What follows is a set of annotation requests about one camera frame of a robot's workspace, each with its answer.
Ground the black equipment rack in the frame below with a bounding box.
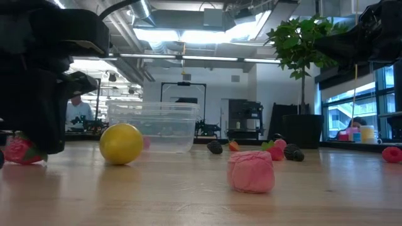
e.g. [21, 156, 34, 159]
[227, 99, 264, 141]

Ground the green leafy potted tree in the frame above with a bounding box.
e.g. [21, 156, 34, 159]
[265, 14, 349, 116]

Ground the silver ceiling air duct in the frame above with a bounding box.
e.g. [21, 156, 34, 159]
[127, 0, 156, 28]

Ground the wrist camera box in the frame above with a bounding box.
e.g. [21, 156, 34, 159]
[30, 8, 111, 58]
[357, 3, 381, 30]

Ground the person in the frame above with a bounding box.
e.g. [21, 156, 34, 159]
[65, 94, 94, 131]
[334, 116, 368, 141]

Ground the large red toy strawberry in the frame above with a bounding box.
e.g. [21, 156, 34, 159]
[4, 134, 48, 166]

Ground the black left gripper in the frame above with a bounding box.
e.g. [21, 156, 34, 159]
[0, 56, 99, 154]

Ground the black left camera cable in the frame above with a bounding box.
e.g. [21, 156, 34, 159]
[99, 0, 141, 21]

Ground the yellow white cup stack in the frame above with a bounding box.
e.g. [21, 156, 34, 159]
[360, 124, 376, 144]

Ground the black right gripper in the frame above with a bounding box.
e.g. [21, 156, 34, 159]
[315, 0, 402, 69]

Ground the red toy raspberry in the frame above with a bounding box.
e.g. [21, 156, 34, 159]
[381, 146, 402, 164]

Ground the pink plastic cup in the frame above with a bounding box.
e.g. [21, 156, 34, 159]
[346, 126, 360, 142]

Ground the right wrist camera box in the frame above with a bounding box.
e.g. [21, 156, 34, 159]
[357, 3, 381, 30]

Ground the yellow toy lemon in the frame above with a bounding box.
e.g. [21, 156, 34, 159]
[99, 122, 144, 166]

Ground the black plant pot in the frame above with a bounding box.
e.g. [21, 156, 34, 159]
[281, 113, 324, 150]

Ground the grey ceiling unit box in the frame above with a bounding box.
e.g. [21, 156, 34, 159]
[203, 8, 224, 28]

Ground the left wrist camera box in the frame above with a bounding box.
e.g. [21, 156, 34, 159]
[30, 8, 111, 58]

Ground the black toy blackberry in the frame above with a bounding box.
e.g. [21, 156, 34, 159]
[284, 143, 301, 159]
[207, 140, 224, 155]

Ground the clear plastic tupperware container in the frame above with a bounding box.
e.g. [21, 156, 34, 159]
[106, 100, 200, 154]

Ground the black aluminium table frame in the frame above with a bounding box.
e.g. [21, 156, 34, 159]
[64, 131, 402, 154]

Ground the black leaning panel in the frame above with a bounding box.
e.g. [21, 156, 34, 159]
[268, 102, 301, 141]

